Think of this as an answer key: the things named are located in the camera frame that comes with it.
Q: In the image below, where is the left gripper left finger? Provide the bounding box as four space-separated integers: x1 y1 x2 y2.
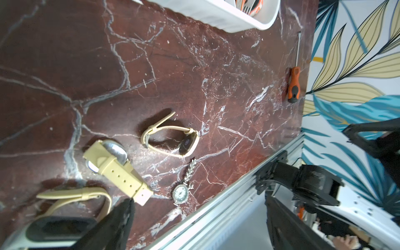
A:
71 199 135 250

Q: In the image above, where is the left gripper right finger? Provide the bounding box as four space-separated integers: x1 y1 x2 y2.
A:
265 196 334 250

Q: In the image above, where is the small cream watch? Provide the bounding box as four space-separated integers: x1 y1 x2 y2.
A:
83 140 154 206

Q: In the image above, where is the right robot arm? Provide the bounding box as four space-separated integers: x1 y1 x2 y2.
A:
255 118 400 247

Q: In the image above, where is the white plastic storage box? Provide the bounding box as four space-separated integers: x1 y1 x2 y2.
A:
154 1 281 33

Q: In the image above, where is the orange screwdriver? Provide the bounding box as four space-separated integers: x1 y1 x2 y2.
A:
287 32 301 103

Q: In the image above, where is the aluminium front rail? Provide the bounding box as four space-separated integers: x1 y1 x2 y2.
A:
146 132 305 250

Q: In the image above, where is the small silver chain watch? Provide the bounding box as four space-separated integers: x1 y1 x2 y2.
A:
172 158 197 206

